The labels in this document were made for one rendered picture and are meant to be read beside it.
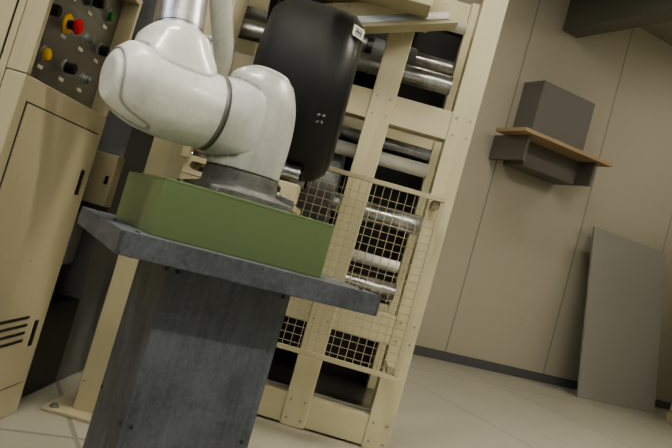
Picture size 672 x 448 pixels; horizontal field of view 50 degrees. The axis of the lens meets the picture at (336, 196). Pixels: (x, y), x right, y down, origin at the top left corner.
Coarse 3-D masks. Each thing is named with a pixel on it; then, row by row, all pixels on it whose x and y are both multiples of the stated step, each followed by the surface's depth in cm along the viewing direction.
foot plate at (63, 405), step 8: (72, 392) 240; (56, 400) 227; (64, 400) 230; (72, 400) 232; (48, 408) 218; (56, 408) 220; (64, 408) 222; (72, 408) 224; (72, 416) 218; (80, 416) 219; (88, 416) 221
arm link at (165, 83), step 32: (160, 0) 141; (192, 0) 141; (160, 32) 134; (192, 32) 136; (128, 64) 128; (160, 64) 130; (192, 64) 134; (128, 96) 129; (160, 96) 130; (192, 96) 133; (224, 96) 137; (160, 128) 134; (192, 128) 135
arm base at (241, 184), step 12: (204, 168) 146; (216, 168) 142; (228, 168) 142; (192, 180) 148; (204, 180) 143; (216, 180) 142; (228, 180) 141; (240, 180) 141; (252, 180) 142; (264, 180) 143; (228, 192) 139; (240, 192) 140; (252, 192) 142; (264, 192) 144; (276, 192) 151; (264, 204) 143; (276, 204) 144; (288, 204) 154
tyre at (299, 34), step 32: (288, 0) 225; (288, 32) 214; (320, 32) 215; (256, 64) 214; (288, 64) 211; (320, 64) 212; (352, 64) 216; (320, 96) 211; (320, 128) 215; (288, 160) 224; (320, 160) 223
